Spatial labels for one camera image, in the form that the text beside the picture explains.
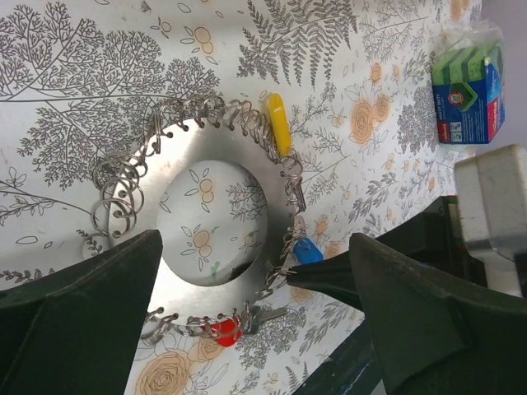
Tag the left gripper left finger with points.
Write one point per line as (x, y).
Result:
(76, 331)

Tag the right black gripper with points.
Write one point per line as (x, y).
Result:
(430, 238)

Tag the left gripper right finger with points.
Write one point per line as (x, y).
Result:
(426, 340)

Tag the blue capped key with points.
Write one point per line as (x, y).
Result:
(306, 252)

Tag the plain silver key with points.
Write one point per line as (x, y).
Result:
(255, 317)

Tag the red capped key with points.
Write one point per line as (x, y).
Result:
(227, 332)

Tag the yellow capped key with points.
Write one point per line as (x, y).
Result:
(281, 130)

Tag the green sponge pack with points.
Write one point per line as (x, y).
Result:
(467, 84)

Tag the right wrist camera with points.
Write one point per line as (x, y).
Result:
(491, 193)

